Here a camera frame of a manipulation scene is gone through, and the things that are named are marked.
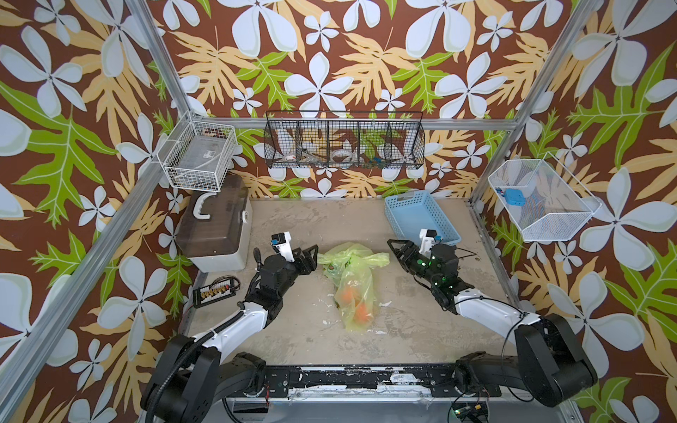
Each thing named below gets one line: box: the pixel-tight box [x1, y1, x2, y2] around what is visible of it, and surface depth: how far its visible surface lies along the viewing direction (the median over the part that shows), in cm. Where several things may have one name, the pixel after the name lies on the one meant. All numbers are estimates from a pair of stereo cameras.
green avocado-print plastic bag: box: [317, 241, 391, 333], surface depth 84 cm
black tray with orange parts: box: [192, 277, 237, 309], surface depth 92 cm
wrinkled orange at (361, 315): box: [356, 303, 372, 324], surface depth 82 cm
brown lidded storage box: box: [176, 173, 253, 273], surface depth 91 cm
